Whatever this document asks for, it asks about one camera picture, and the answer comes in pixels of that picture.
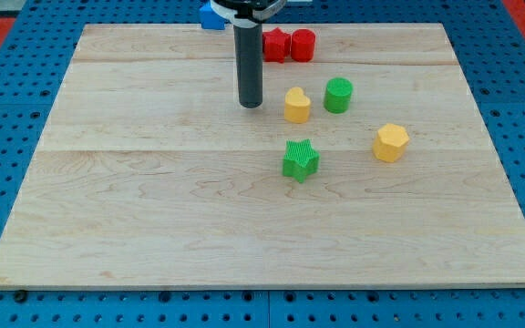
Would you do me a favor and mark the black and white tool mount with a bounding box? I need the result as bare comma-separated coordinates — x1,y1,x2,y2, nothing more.
210,0,286,28

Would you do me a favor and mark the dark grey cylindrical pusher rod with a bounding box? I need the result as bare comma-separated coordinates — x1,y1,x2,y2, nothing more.
233,25,263,108

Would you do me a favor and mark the yellow heart block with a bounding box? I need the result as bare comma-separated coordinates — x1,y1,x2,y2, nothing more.
283,87,312,124

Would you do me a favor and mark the red star block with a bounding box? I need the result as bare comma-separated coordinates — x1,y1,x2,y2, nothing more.
262,27,291,63

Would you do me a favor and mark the blue block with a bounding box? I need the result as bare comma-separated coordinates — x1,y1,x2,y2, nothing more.
199,2,225,30

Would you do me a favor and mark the red cylinder block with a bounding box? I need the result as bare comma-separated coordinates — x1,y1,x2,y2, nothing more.
291,28,316,62

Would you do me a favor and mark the green cylinder block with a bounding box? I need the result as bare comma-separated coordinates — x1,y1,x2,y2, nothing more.
324,77,353,114

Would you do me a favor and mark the green star block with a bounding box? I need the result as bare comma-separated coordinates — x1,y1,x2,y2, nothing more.
282,139,320,183

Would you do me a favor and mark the yellow hexagon block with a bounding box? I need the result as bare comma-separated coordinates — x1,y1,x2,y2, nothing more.
372,123,410,163

